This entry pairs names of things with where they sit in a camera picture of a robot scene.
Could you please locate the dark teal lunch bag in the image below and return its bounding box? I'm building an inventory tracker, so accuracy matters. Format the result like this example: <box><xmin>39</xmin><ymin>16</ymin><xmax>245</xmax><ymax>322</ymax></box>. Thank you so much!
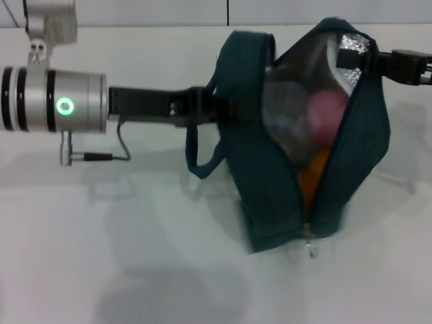
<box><xmin>184</xmin><ymin>16</ymin><xmax>393</xmax><ymax>257</ymax></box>

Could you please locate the thin pink wall cable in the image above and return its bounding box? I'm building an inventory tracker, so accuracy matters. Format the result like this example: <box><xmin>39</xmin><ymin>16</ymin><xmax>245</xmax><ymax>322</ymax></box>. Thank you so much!
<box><xmin>5</xmin><ymin>0</ymin><xmax>20</xmax><ymax>27</ymax></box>

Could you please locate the pink toy peach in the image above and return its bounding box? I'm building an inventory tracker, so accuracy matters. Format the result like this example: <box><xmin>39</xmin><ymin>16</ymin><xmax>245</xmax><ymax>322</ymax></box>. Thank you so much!
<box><xmin>306</xmin><ymin>88</ymin><xmax>349</xmax><ymax>150</ymax></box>

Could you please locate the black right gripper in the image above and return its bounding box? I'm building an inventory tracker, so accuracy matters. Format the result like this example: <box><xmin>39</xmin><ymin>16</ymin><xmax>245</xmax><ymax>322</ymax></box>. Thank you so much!
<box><xmin>336</xmin><ymin>48</ymin><xmax>432</xmax><ymax>86</ymax></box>

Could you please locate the left gripper cable with plug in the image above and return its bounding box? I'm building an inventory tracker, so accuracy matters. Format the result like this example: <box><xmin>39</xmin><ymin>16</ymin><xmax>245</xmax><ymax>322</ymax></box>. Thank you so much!
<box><xmin>59</xmin><ymin>121</ymin><xmax>132</xmax><ymax>167</ymax></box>

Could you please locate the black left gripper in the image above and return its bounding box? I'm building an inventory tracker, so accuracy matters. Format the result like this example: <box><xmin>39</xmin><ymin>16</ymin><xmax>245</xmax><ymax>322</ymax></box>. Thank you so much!
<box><xmin>107</xmin><ymin>85</ymin><xmax>268</xmax><ymax>130</ymax></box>

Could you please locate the clear food container blue lid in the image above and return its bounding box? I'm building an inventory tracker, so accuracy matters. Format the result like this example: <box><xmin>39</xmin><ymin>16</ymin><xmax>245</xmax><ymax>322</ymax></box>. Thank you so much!
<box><xmin>264</xmin><ymin>65</ymin><xmax>313</xmax><ymax>161</ymax></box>

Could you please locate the yellow banana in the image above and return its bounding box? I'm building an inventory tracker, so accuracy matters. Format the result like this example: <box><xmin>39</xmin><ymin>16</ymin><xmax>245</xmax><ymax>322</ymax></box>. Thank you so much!
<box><xmin>298</xmin><ymin>147</ymin><xmax>332</xmax><ymax>212</ymax></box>

